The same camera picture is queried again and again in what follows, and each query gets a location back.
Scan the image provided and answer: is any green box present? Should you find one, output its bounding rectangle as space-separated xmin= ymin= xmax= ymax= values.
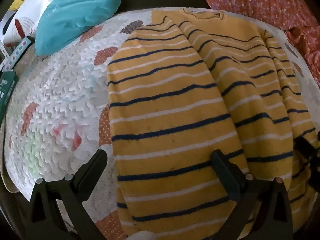
xmin=0 ymin=71 xmax=19 ymax=113

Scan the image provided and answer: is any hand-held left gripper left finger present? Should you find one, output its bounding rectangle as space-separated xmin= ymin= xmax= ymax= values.
xmin=29 ymin=149 xmax=108 ymax=240

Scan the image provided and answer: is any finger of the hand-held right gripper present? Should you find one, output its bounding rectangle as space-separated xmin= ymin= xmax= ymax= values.
xmin=293 ymin=130 xmax=320 ymax=193

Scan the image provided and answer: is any white paper bag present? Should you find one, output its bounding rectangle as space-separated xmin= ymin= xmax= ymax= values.
xmin=0 ymin=0 xmax=66 ymax=48

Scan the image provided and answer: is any yellow striped sweater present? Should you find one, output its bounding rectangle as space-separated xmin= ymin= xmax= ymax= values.
xmin=106 ymin=8 xmax=320 ymax=240

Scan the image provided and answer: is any teal pillow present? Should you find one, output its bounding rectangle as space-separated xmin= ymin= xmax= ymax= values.
xmin=34 ymin=0 xmax=122 ymax=57

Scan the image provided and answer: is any white strip with coloured dots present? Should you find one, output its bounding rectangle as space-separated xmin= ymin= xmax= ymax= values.
xmin=0 ymin=36 xmax=34 ymax=73

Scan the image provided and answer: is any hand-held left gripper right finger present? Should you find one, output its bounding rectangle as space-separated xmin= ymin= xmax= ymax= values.
xmin=211 ymin=149 xmax=293 ymax=240

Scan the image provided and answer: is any orange floral cloth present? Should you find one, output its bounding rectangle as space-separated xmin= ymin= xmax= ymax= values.
xmin=195 ymin=0 xmax=320 ymax=88

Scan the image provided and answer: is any white textured patterned blanket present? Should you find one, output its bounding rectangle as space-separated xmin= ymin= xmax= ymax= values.
xmin=2 ymin=6 xmax=320 ymax=240

